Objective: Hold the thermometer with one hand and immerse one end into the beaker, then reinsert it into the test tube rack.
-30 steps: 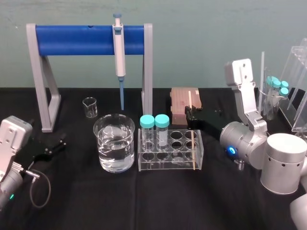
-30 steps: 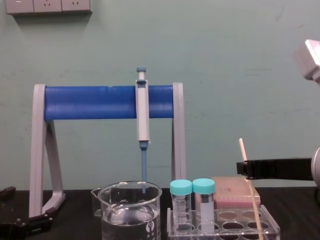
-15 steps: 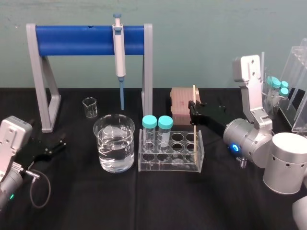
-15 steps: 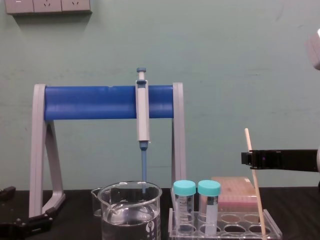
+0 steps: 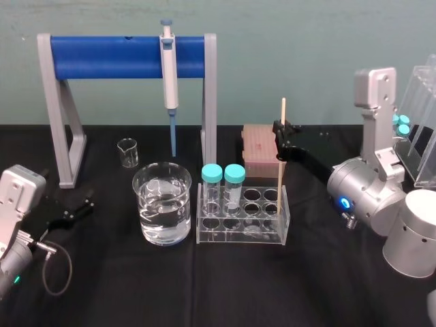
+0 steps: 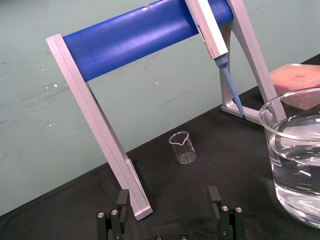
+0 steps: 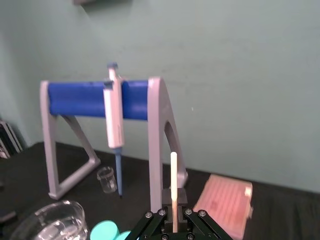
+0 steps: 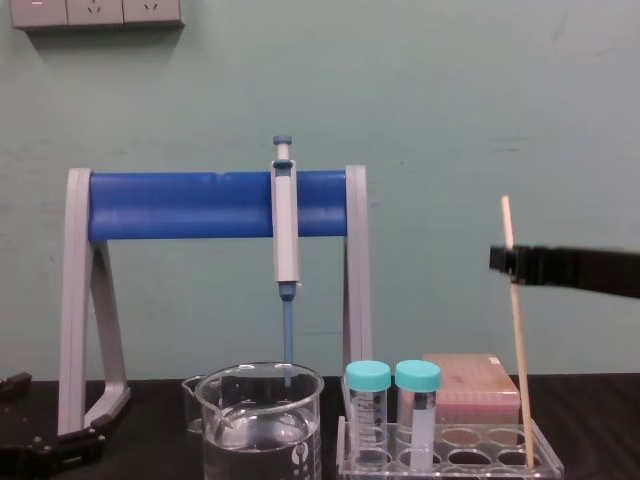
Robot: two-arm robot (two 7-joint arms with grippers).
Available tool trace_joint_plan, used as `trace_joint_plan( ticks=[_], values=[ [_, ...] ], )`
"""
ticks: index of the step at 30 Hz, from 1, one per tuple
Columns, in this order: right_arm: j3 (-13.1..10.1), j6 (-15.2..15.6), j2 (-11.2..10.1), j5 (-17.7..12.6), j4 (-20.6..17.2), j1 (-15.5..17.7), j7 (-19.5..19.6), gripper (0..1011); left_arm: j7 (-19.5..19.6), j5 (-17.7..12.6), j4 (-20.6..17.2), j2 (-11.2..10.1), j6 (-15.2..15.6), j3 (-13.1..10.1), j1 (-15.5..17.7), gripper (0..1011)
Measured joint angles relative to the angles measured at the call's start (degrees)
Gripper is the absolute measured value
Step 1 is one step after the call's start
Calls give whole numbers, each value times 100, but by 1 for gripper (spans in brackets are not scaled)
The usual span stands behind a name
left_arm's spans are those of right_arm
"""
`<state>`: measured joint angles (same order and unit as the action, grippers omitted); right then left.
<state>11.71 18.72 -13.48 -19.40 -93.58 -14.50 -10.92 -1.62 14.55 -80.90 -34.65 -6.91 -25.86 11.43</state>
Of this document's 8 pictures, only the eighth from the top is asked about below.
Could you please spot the large glass beaker with water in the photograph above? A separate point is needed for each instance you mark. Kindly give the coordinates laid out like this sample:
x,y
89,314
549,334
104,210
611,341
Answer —
x,y
260,452

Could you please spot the teal capped tube white label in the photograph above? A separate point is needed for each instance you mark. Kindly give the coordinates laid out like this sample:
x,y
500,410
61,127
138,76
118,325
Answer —
x,y
419,425

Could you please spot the small empty glass beaker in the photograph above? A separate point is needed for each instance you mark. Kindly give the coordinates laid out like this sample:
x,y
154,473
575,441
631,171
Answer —
x,y
192,407

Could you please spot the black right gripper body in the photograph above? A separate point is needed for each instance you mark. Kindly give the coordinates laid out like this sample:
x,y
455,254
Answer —
x,y
610,272

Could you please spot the grey and blue pipette stand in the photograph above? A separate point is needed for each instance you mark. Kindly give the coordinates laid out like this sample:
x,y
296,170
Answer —
x,y
175,205

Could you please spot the grey wall socket plate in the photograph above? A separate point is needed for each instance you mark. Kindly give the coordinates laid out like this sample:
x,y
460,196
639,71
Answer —
x,y
150,10
95,11
39,12

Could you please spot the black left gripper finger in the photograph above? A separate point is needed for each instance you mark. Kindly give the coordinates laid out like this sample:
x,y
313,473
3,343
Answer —
x,y
14,386
45,452

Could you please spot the pink pipette tip box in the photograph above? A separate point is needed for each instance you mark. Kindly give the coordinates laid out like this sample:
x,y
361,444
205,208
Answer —
x,y
475,390

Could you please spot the white and blue pipette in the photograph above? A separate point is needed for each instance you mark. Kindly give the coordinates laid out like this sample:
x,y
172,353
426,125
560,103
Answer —
x,y
285,225

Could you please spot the teal capped tube with scale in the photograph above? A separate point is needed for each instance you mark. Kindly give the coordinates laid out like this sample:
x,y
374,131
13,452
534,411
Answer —
x,y
367,415

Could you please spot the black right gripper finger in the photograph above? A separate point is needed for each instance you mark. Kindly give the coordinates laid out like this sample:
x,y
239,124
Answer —
x,y
545,265
498,257

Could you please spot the thin pale rod thermometer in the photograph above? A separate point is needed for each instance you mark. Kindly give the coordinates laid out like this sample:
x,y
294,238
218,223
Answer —
x,y
520,340

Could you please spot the clear plastic test tube rack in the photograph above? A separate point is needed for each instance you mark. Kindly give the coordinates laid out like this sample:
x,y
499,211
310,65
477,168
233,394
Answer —
x,y
550,465

